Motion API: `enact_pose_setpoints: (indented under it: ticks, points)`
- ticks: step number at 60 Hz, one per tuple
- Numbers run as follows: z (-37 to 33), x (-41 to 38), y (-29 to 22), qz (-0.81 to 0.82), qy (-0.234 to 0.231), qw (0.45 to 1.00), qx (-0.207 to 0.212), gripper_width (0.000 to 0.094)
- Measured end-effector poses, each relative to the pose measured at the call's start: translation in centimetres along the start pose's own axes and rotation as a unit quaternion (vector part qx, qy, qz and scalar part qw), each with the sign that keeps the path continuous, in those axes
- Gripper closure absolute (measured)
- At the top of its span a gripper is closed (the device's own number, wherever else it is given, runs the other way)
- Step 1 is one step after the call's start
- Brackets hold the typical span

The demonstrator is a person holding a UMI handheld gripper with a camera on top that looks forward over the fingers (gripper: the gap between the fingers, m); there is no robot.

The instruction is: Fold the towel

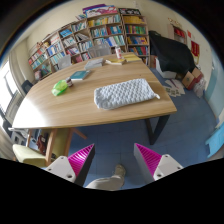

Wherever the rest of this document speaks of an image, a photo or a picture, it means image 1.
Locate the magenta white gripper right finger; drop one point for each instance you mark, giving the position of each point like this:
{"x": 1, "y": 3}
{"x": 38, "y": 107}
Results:
{"x": 154, "y": 166}

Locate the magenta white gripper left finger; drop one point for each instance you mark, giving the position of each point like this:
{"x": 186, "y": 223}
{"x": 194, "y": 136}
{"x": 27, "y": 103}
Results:
{"x": 75, "y": 167}

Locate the white textured towel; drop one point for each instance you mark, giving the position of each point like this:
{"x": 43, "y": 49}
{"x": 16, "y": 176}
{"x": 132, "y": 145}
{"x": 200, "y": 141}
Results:
{"x": 124, "y": 93}

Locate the green cushioned chair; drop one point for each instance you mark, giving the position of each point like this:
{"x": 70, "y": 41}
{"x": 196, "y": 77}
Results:
{"x": 58, "y": 144}

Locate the person's leg and shoe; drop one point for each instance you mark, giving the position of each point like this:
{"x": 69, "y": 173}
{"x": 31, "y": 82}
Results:
{"x": 113, "y": 183}

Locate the wooden table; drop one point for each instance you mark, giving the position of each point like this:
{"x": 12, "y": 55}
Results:
{"x": 74, "y": 108}

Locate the papers on floor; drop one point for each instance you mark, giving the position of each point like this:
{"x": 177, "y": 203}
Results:
{"x": 174, "y": 88}

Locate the green plastic bag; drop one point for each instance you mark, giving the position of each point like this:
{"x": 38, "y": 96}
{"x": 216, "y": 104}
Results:
{"x": 59, "y": 87}

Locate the small dark jar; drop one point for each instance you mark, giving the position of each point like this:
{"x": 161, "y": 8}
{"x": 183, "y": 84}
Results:
{"x": 69, "y": 81}

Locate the teal book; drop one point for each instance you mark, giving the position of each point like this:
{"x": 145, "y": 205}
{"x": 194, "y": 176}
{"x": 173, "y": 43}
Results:
{"x": 80, "y": 75}

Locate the cardboard box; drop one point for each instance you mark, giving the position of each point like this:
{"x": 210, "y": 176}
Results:
{"x": 191, "y": 78}

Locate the grey chair left back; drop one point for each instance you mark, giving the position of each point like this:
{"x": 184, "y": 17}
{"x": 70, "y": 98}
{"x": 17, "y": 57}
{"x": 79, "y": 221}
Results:
{"x": 64, "y": 62}

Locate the grey book stack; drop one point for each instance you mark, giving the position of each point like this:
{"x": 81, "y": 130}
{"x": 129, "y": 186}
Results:
{"x": 94, "y": 63}

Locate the yellow books on table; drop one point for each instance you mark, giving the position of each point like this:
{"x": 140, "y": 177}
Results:
{"x": 124, "y": 59}

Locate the black cloth covered furniture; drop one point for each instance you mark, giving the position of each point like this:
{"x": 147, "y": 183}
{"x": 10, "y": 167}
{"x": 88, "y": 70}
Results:
{"x": 173, "y": 56}

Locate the grey chair behind table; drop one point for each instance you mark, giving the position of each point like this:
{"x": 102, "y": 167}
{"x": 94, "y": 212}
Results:
{"x": 99, "y": 50}

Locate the white red can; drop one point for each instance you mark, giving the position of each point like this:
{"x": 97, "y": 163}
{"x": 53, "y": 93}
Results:
{"x": 118, "y": 52}

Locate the left wooden bookshelf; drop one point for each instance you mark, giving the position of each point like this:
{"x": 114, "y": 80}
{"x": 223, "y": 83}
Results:
{"x": 72, "y": 39}

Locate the wooden bookshelf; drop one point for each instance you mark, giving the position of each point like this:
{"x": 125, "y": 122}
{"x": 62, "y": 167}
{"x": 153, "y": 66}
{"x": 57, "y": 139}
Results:
{"x": 107, "y": 28}
{"x": 72, "y": 39}
{"x": 136, "y": 36}

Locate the right wooden bookshelf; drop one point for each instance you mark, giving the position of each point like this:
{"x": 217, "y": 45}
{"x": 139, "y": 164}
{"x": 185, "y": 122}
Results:
{"x": 136, "y": 36}

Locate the middle wooden bookshelf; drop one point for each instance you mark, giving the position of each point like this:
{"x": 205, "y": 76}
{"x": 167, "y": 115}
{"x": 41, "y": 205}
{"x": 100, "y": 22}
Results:
{"x": 107, "y": 28}

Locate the red wall poster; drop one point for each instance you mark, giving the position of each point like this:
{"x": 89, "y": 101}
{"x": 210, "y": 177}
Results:
{"x": 195, "y": 49}

